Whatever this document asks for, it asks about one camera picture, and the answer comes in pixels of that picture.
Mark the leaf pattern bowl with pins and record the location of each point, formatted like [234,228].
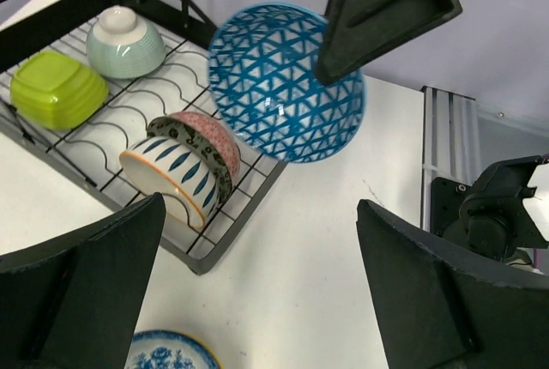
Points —
[208,138]

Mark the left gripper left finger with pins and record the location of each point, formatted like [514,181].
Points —
[73,301]

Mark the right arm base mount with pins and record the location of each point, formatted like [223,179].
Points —
[505,209]

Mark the blue triangle pattern bowl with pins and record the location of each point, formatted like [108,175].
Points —
[261,76]

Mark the black wire dish rack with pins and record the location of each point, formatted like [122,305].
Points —
[88,154]

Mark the white bowl pink interior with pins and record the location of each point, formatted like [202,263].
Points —
[163,164]

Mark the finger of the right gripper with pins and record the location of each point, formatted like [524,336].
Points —
[360,31]

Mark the green square bowl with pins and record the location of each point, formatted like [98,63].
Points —
[56,91]

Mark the aluminium frame rail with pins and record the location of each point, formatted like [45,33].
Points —
[462,136]

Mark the celadon green bowl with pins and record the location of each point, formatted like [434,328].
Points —
[123,45]

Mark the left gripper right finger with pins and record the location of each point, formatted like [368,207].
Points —
[439,305]

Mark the blue floral bowl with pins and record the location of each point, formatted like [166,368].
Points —
[168,349]

